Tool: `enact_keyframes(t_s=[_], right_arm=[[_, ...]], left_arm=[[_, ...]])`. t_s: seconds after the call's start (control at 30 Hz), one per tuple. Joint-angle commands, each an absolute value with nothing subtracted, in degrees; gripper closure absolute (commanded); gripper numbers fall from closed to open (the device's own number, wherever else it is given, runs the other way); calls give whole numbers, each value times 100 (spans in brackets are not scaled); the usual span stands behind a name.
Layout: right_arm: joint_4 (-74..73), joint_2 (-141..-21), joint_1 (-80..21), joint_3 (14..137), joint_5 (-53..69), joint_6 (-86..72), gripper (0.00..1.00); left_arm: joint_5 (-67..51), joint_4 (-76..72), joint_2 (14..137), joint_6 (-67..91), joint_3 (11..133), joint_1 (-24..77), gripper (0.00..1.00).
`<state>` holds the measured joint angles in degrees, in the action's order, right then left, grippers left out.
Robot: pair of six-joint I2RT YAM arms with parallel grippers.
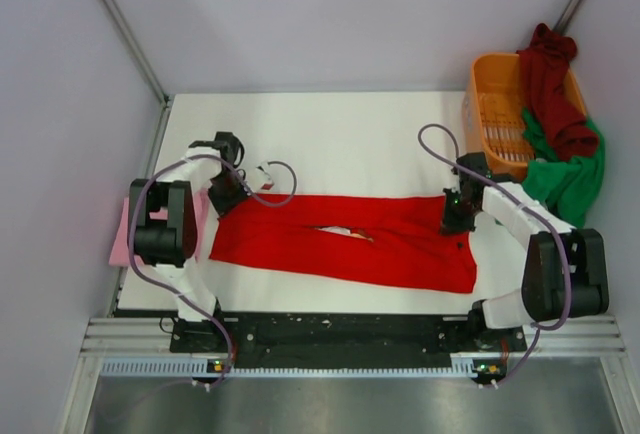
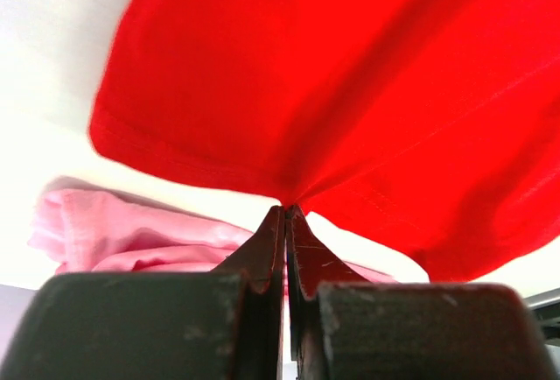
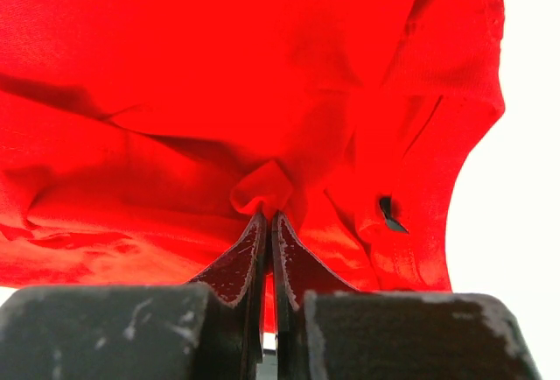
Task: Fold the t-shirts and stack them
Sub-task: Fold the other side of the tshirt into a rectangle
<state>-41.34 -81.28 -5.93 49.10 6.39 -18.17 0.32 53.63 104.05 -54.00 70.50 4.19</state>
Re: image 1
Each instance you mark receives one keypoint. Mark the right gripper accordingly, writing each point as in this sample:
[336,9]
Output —
[451,224]

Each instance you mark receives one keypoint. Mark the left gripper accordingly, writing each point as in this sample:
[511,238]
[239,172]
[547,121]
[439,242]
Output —
[222,206]

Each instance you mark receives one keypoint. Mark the red teddy bear t-shirt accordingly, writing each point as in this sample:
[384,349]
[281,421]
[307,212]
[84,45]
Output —
[392,242]

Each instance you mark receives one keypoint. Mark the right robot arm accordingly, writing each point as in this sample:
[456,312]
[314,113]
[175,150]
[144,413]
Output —
[565,273]

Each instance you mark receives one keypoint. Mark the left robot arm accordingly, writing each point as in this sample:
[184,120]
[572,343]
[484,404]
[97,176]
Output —
[163,233]

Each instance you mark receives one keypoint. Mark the green t-shirt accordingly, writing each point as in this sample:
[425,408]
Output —
[567,189]

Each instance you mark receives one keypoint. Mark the orange plastic basket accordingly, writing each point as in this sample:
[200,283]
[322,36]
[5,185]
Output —
[492,114]

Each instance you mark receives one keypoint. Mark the folded pink t-shirt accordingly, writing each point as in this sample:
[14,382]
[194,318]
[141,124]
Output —
[119,256]

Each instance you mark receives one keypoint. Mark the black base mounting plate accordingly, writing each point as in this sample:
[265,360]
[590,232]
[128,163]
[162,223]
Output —
[339,340]

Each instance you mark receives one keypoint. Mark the dark red t-shirt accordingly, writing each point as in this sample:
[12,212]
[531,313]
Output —
[544,65]

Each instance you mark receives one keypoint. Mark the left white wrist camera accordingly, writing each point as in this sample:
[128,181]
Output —
[261,178]

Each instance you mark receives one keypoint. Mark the aluminium frame rail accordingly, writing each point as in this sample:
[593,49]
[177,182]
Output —
[581,337]

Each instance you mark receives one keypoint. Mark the left corner aluminium post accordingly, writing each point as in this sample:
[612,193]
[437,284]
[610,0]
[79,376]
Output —
[134,49]

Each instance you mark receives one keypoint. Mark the grey slotted cable duct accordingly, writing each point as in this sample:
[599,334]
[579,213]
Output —
[209,369]

